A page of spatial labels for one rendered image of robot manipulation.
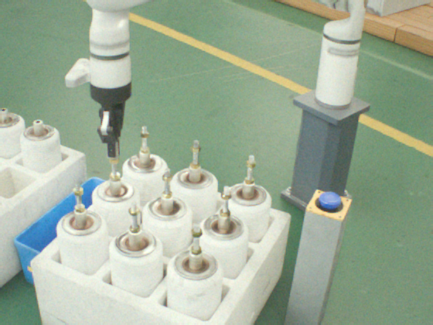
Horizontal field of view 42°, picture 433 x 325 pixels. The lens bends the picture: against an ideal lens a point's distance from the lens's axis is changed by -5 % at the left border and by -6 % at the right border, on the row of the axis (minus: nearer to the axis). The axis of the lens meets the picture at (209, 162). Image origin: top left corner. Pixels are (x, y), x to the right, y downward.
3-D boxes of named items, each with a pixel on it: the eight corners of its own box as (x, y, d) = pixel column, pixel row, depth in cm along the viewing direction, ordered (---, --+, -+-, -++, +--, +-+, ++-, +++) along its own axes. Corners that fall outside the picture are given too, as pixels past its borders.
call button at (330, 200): (321, 197, 107) (323, 188, 106) (342, 203, 105) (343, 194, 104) (315, 209, 104) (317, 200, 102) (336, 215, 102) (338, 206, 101)
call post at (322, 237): (294, 306, 125) (316, 190, 108) (324, 316, 122) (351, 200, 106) (283, 327, 119) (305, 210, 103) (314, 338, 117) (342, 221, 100)
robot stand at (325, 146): (311, 178, 169) (326, 84, 153) (352, 200, 160) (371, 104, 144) (279, 196, 160) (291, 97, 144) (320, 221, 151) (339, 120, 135)
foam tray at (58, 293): (135, 225, 147) (133, 165, 137) (281, 275, 133) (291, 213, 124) (42, 325, 116) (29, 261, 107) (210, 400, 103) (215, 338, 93)
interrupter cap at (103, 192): (113, 178, 120) (113, 175, 120) (141, 190, 117) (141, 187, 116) (89, 194, 115) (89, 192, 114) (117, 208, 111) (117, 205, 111)
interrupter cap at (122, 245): (165, 250, 102) (165, 247, 101) (127, 264, 98) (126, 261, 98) (144, 227, 107) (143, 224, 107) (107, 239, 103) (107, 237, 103)
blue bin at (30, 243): (95, 213, 150) (92, 175, 143) (130, 227, 146) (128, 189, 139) (18, 280, 127) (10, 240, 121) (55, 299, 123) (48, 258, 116)
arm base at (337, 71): (329, 90, 150) (337, 29, 141) (357, 103, 144) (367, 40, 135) (307, 99, 144) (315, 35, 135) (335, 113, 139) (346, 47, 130)
